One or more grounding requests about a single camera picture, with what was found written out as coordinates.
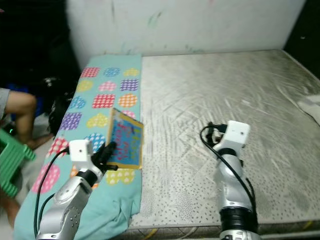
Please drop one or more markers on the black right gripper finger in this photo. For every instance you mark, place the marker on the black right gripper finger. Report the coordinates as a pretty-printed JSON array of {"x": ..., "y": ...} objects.
[{"x": 207, "y": 134}]

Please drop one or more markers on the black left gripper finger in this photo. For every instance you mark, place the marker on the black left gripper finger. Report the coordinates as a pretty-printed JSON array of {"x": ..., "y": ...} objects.
[
  {"x": 99, "y": 157},
  {"x": 111, "y": 152}
]

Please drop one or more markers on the blue children's board book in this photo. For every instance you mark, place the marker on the blue children's board book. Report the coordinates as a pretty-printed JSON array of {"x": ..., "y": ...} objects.
[{"x": 130, "y": 142}]

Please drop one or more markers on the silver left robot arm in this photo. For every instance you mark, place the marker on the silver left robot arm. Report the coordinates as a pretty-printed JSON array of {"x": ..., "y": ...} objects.
[{"x": 67, "y": 210}]

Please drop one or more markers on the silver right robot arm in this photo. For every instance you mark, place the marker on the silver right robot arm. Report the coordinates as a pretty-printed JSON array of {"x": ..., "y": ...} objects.
[{"x": 230, "y": 185}]

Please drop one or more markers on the dotted grey quilted mattress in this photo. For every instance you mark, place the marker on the dotted grey quilted mattress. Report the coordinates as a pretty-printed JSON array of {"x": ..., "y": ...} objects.
[{"x": 220, "y": 90}]

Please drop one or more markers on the black bag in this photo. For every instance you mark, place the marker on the black bag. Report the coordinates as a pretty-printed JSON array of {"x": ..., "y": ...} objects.
[{"x": 62, "y": 120}]

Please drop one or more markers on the teal blanket with colourful shapes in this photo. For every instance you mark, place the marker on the teal blanket with colourful shapes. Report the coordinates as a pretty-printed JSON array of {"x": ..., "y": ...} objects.
[{"x": 115, "y": 210}]

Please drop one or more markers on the green plastic stool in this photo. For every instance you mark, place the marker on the green plastic stool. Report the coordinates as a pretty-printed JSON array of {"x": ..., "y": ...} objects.
[{"x": 20, "y": 160}]

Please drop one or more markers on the person's left leg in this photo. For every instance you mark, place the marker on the person's left leg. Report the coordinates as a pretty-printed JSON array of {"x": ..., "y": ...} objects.
[{"x": 27, "y": 115}]

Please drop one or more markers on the grey shorts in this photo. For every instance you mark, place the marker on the grey shorts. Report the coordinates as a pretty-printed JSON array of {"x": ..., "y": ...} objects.
[{"x": 5, "y": 102}]

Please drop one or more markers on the white printed pillow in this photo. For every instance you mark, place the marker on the white printed pillow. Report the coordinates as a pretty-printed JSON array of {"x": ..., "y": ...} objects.
[{"x": 311, "y": 111}]

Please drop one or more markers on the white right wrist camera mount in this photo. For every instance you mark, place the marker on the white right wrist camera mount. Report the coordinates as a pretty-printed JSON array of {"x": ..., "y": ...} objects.
[{"x": 235, "y": 134}]

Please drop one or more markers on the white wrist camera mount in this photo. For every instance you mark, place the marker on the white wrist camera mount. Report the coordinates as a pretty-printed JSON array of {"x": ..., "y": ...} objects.
[
  {"x": 235, "y": 134},
  {"x": 80, "y": 151}
]

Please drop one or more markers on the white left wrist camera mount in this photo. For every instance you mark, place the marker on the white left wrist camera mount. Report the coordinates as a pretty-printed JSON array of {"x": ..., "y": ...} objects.
[{"x": 80, "y": 151}]

